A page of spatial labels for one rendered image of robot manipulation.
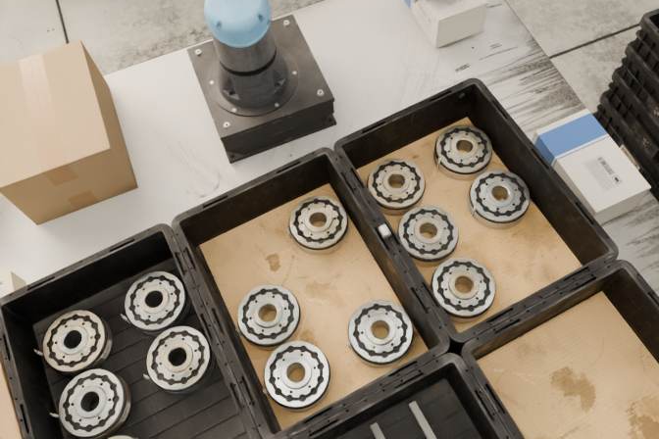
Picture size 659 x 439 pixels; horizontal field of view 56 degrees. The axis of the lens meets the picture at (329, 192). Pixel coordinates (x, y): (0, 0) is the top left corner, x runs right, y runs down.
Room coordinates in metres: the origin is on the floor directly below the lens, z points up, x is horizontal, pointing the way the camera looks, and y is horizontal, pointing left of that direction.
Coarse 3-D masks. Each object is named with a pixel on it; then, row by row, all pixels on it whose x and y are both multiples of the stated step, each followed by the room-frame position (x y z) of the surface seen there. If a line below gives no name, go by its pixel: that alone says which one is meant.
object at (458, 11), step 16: (432, 0) 1.00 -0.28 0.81; (448, 0) 0.99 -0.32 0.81; (464, 0) 0.99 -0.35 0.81; (480, 0) 0.98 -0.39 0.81; (416, 16) 1.04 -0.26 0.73; (432, 16) 0.96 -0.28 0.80; (448, 16) 0.95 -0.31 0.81; (464, 16) 0.96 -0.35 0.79; (480, 16) 0.97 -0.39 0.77; (432, 32) 0.96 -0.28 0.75; (448, 32) 0.95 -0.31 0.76; (464, 32) 0.96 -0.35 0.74
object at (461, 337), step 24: (432, 96) 0.65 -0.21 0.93; (384, 120) 0.62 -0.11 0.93; (504, 120) 0.58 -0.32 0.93; (336, 144) 0.58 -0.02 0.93; (528, 144) 0.53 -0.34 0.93; (552, 168) 0.48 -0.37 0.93; (360, 192) 0.48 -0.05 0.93; (384, 216) 0.43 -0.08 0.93; (600, 240) 0.34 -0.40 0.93; (408, 264) 0.35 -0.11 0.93; (600, 264) 0.30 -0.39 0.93; (552, 288) 0.28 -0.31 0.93; (504, 312) 0.25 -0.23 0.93; (456, 336) 0.23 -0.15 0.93
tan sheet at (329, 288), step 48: (240, 240) 0.47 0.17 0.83; (288, 240) 0.46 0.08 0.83; (240, 288) 0.38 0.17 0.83; (288, 288) 0.37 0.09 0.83; (336, 288) 0.36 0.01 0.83; (384, 288) 0.35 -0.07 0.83; (240, 336) 0.30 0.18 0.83; (336, 336) 0.28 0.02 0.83; (384, 336) 0.27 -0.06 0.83; (336, 384) 0.20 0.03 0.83
